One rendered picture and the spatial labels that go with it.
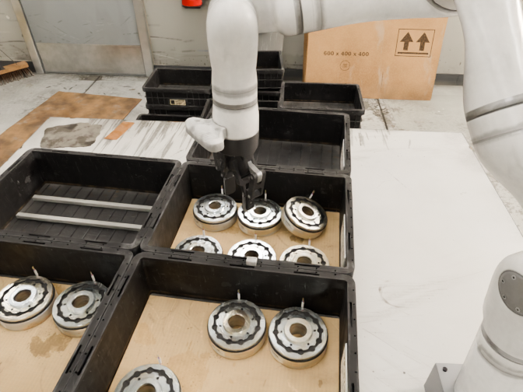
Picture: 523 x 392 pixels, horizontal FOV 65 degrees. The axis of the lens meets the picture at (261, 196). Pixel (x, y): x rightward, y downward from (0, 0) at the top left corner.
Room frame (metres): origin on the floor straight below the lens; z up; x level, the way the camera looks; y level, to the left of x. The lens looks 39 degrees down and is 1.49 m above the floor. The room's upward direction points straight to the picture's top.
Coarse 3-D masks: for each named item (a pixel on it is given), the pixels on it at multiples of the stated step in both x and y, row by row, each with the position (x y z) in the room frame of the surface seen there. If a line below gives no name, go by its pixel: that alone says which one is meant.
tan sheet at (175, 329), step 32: (160, 320) 0.45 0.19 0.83; (192, 320) 0.45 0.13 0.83; (128, 352) 0.38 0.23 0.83; (160, 352) 0.38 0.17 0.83; (192, 352) 0.38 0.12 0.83; (256, 352) 0.38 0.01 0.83; (192, 384) 0.33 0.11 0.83; (224, 384) 0.33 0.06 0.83; (256, 384) 0.33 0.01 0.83; (288, 384) 0.33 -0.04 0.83; (320, 384) 0.33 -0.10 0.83
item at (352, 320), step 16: (144, 256) 0.51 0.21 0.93; (160, 256) 0.51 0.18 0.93; (176, 256) 0.51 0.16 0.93; (128, 272) 0.48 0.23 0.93; (272, 272) 0.48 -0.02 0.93; (288, 272) 0.48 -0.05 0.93; (304, 272) 0.48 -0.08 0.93; (320, 272) 0.48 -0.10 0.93; (352, 288) 0.44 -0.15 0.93; (112, 304) 0.41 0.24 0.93; (352, 304) 0.41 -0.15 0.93; (352, 320) 0.38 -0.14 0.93; (96, 336) 0.35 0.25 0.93; (352, 336) 0.35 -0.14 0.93; (352, 352) 0.32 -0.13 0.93; (80, 368) 0.30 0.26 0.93; (352, 368) 0.30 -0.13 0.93; (352, 384) 0.28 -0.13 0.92
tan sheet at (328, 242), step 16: (192, 208) 0.76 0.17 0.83; (192, 224) 0.71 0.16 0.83; (336, 224) 0.71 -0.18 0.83; (176, 240) 0.65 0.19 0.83; (224, 240) 0.65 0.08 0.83; (240, 240) 0.65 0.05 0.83; (272, 240) 0.65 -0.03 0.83; (288, 240) 0.65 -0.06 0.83; (304, 240) 0.65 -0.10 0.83; (320, 240) 0.65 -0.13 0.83; (336, 240) 0.65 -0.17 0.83; (336, 256) 0.61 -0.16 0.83
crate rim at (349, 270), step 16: (176, 176) 0.76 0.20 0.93; (304, 176) 0.77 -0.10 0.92; (320, 176) 0.76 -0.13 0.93; (336, 176) 0.76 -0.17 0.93; (352, 192) 0.70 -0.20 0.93; (160, 208) 0.65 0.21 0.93; (352, 208) 0.65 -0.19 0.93; (352, 224) 0.60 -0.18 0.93; (144, 240) 0.55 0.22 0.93; (352, 240) 0.55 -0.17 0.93; (192, 256) 0.51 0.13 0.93; (208, 256) 0.52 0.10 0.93; (224, 256) 0.51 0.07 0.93; (240, 256) 0.51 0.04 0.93; (352, 256) 0.51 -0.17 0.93; (336, 272) 0.48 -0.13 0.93; (352, 272) 0.48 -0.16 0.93
